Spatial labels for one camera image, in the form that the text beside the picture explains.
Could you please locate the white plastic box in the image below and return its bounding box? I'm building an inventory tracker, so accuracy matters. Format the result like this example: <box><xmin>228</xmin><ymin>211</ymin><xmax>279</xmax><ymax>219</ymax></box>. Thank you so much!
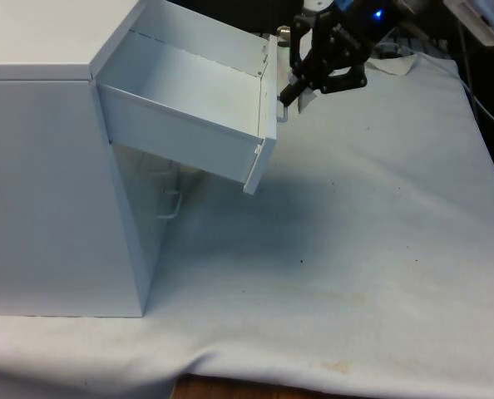
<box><xmin>443</xmin><ymin>0</ymin><xmax>494</xmax><ymax>47</ymax></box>

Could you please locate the white chest of drawers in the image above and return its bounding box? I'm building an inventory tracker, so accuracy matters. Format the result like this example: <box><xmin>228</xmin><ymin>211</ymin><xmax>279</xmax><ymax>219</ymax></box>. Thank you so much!
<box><xmin>0</xmin><ymin>0</ymin><xmax>185</xmax><ymax>319</ymax></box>

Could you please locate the white cable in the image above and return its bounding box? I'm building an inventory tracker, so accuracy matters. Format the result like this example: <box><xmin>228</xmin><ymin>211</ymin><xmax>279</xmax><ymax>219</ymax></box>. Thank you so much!
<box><xmin>462</xmin><ymin>78</ymin><xmax>494</xmax><ymax>134</ymax></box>

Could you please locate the white metal drawer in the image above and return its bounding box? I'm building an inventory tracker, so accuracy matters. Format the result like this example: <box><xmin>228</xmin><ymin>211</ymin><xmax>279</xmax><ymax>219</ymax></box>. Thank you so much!
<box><xmin>91</xmin><ymin>0</ymin><xmax>289</xmax><ymax>196</ymax></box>

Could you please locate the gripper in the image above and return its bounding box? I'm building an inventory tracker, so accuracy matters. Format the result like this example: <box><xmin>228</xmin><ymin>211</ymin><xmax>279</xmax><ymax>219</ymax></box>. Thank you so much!
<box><xmin>280</xmin><ymin>0</ymin><xmax>401</xmax><ymax>105</ymax></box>

